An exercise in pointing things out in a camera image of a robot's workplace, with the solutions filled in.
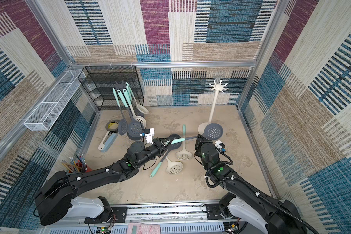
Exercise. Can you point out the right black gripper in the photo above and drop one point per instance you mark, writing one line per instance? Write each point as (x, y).
(199, 141)

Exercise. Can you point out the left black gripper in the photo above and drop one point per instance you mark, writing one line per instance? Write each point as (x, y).
(159, 144)

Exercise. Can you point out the white skimmer mint handle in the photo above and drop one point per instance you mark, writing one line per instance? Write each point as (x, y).
(140, 107)

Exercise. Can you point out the grey utensil rack stand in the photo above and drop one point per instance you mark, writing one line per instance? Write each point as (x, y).
(120, 87)

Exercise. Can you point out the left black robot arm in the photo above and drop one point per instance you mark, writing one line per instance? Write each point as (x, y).
(54, 199)

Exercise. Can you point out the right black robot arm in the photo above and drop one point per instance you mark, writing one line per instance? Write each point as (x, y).
(267, 214)

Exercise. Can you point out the white utensil rack stand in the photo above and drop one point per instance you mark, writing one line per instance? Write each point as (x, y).
(217, 88)

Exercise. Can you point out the black mesh shelf rack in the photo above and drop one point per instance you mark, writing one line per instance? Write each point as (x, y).
(98, 82)

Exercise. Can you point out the red pencil cup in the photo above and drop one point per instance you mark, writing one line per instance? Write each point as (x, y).
(77, 164)

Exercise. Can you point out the pink calculator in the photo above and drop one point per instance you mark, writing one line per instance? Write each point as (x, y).
(139, 228)

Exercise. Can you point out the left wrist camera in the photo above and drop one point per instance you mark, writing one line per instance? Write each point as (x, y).
(148, 135)

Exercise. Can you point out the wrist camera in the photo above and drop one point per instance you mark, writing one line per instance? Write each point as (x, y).
(220, 146)
(148, 135)

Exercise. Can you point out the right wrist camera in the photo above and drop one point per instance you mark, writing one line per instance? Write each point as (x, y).
(220, 146)

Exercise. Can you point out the grey duct tape roll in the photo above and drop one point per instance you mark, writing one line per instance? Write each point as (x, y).
(112, 126)

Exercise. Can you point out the white wire wall basket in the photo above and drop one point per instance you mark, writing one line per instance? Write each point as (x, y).
(48, 111)

